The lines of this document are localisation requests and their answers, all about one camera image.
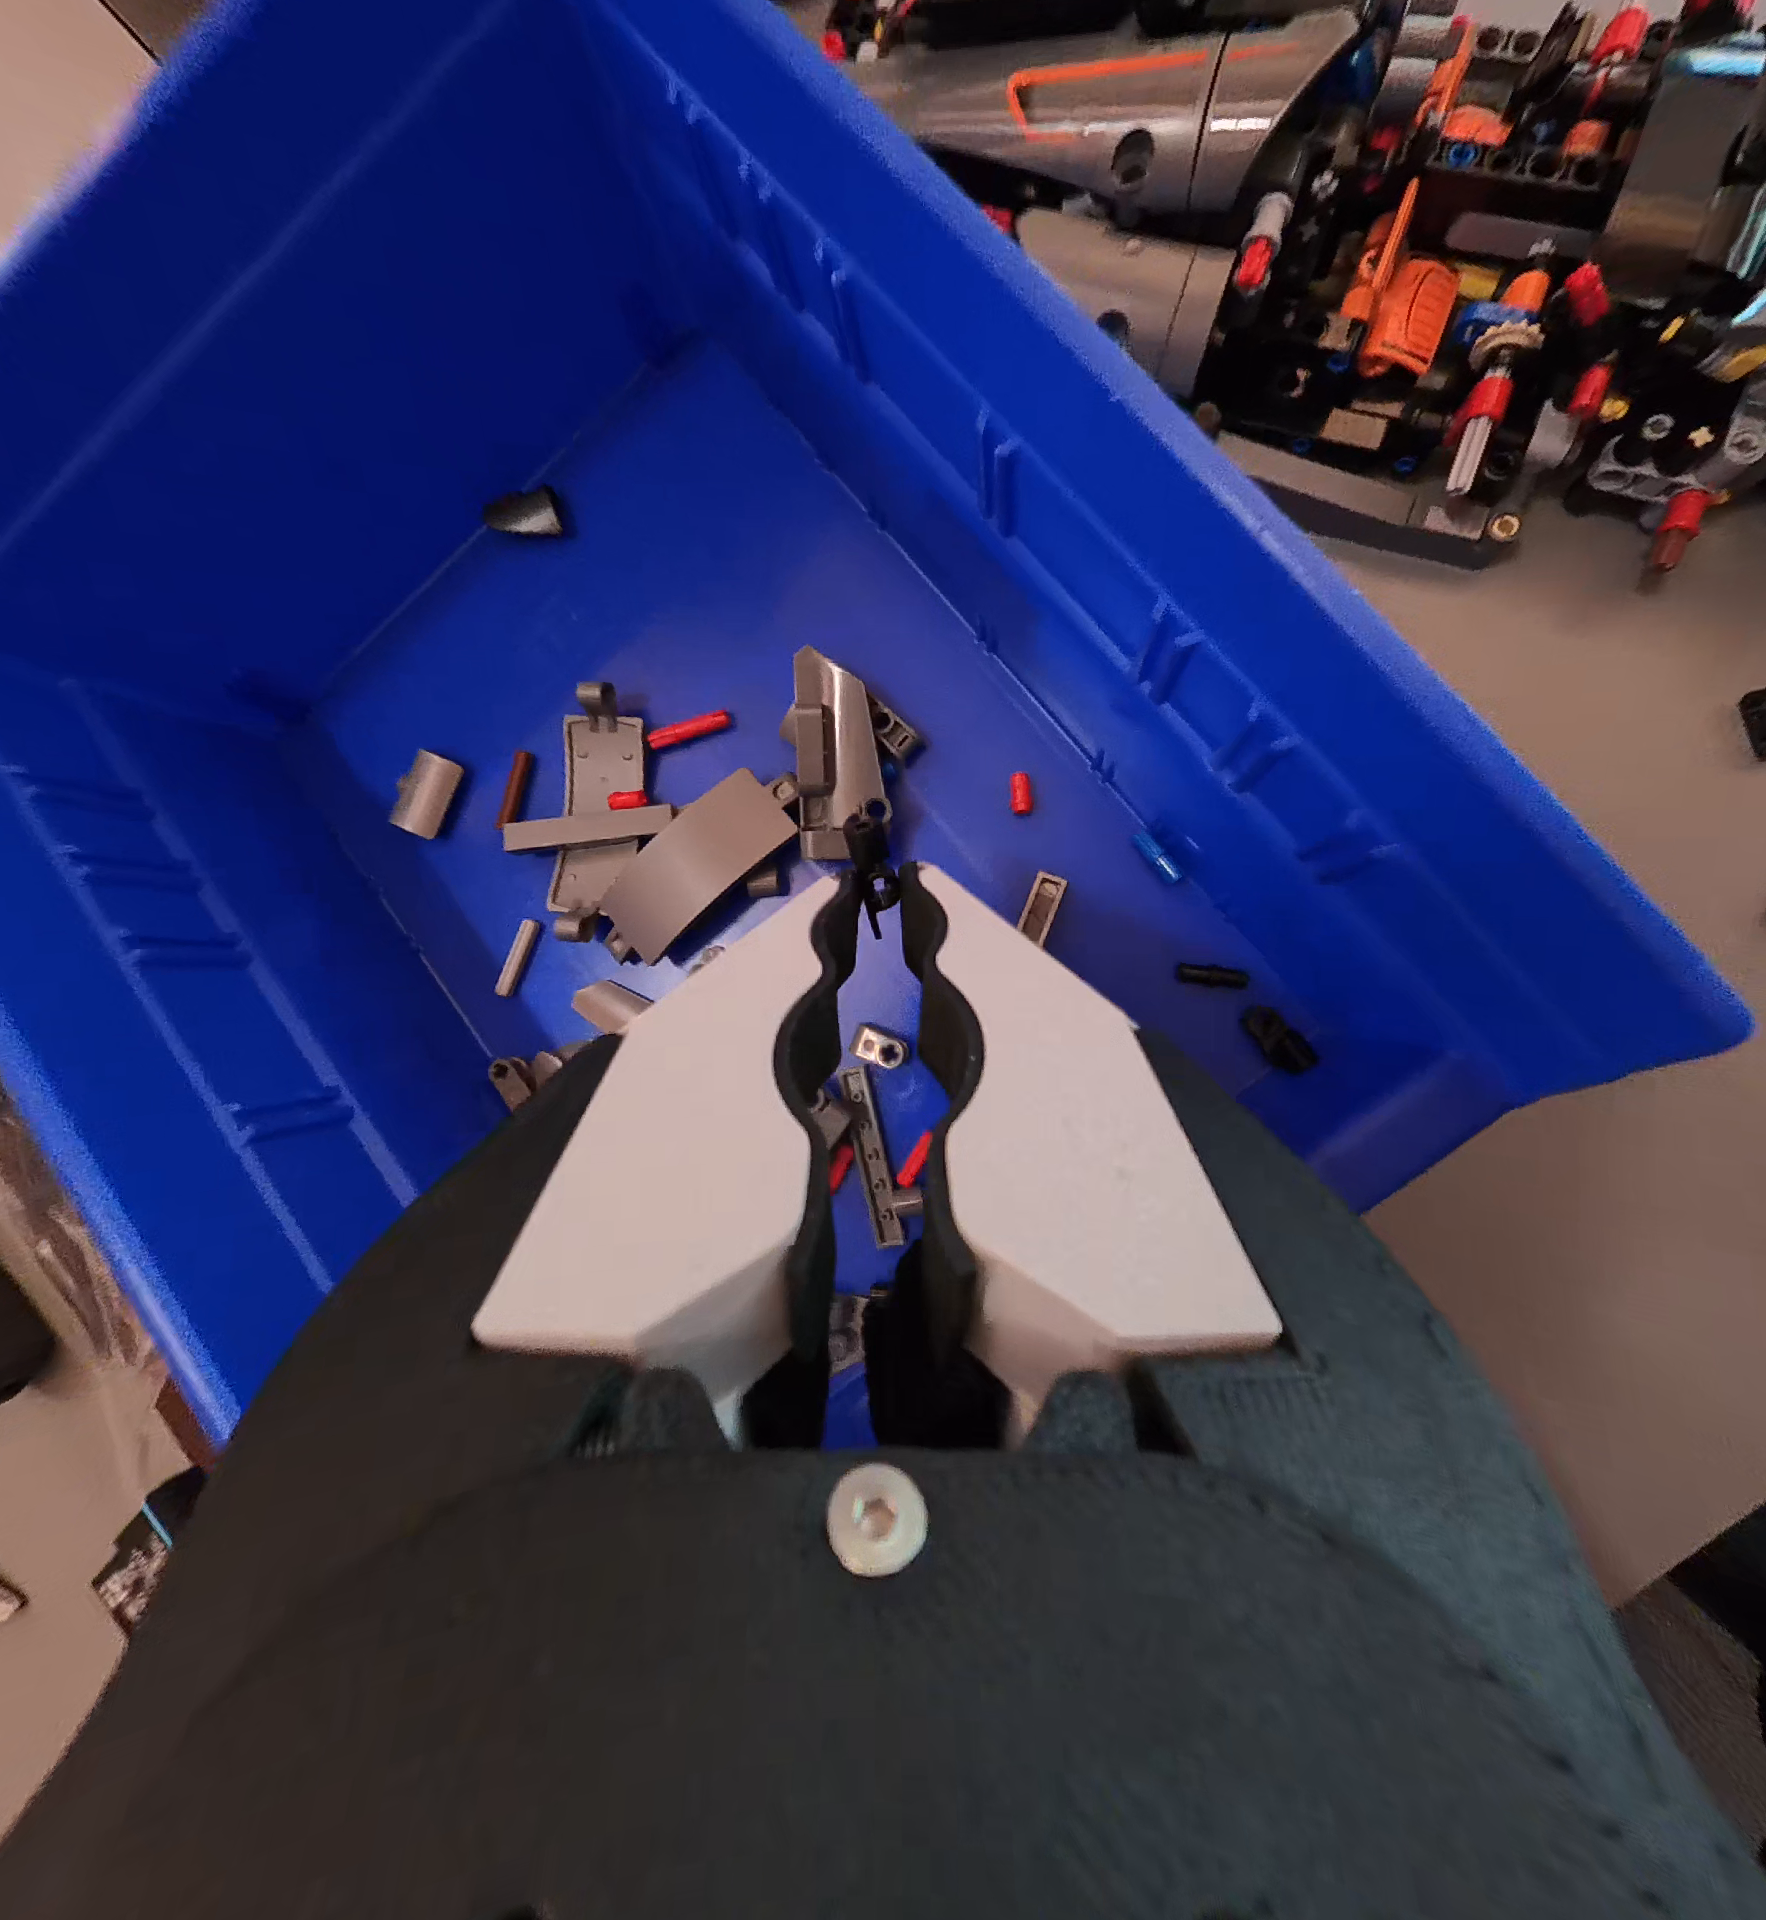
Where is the thin black lego pin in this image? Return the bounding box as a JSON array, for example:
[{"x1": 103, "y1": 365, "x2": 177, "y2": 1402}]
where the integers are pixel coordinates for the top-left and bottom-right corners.
[{"x1": 845, "y1": 803, "x2": 907, "y2": 942}]

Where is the black printed packet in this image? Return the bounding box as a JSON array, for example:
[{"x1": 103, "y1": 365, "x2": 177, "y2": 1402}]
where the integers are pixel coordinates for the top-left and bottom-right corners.
[{"x1": 91, "y1": 1470, "x2": 207, "y2": 1636}]

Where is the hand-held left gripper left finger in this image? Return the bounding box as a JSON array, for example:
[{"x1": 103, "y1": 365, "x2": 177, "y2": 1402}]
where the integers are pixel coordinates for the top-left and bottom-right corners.
[{"x1": 470, "y1": 871, "x2": 860, "y2": 1444}]

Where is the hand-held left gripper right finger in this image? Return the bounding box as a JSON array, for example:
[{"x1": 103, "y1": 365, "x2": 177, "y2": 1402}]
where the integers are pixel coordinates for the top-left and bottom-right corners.
[{"x1": 898, "y1": 862, "x2": 1285, "y2": 1444}]

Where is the pile of lego pieces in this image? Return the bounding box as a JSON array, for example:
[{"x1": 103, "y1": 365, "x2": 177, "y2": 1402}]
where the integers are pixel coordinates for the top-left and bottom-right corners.
[{"x1": 388, "y1": 487, "x2": 1318, "y2": 1352}]

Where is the blue plastic bin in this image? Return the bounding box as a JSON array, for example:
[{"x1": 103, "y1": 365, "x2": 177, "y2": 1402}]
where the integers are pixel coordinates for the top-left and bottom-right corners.
[{"x1": 0, "y1": 0, "x2": 1754, "y2": 1444}]

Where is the partly built lego car model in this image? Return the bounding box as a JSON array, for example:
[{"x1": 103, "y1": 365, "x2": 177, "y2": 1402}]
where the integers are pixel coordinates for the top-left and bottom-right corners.
[{"x1": 822, "y1": 0, "x2": 1766, "y2": 580}]

